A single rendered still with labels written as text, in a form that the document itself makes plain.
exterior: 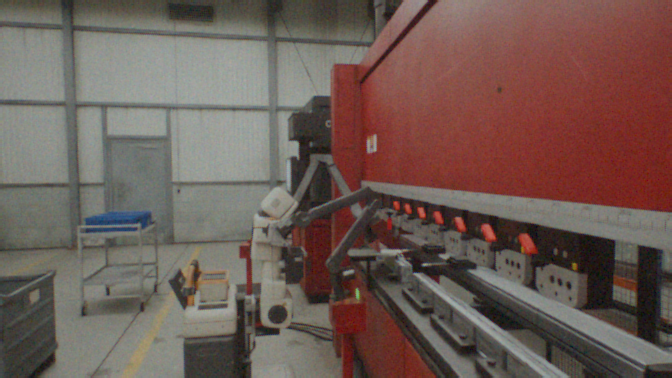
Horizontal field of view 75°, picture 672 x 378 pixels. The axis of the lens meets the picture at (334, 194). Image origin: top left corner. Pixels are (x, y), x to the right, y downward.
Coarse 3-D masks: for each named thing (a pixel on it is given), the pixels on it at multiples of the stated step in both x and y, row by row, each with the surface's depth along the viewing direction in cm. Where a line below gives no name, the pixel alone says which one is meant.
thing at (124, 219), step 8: (96, 216) 483; (104, 216) 483; (112, 216) 487; (120, 216) 489; (128, 216) 491; (136, 216) 465; (88, 224) 451; (96, 224) 453; (104, 224) 454; (112, 224) 456; (120, 224) 458; (128, 224) 460; (88, 232) 452; (96, 232) 453
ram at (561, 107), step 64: (448, 0) 159; (512, 0) 116; (576, 0) 91; (640, 0) 75; (384, 64) 258; (448, 64) 160; (512, 64) 116; (576, 64) 91; (640, 64) 75; (384, 128) 260; (448, 128) 161; (512, 128) 117; (576, 128) 91; (640, 128) 75; (384, 192) 262; (512, 192) 117; (576, 192) 92; (640, 192) 75
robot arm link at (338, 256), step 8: (376, 200) 218; (368, 208) 220; (376, 208) 218; (360, 216) 221; (368, 216) 221; (360, 224) 220; (352, 232) 219; (360, 232) 220; (344, 240) 219; (352, 240) 219; (344, 248) 218; (336, 256) 217; (344, 256) 218; (328, 264) 216
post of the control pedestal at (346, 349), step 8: (344, 336) 225; (352, 336) 226; (344, 344) 226; (352, 344) 226; (344, 352) 226; (352, 352) 227; (344, 360) 226; (352, 360) 227; (344, 368) 226; (352, 368) 227; (344, 376) 226; (352, 376) 227
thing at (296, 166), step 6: (294, 156) 343; (294, 162) 343; (300, 162) 347; (294, 168) 343; (300, 168) 347; (294, 174) 343; (300, 174) 347; (294, 180) 344; (300, 180) 347; (294, 186) 344; (288, 192) 370; (294, 192) 344
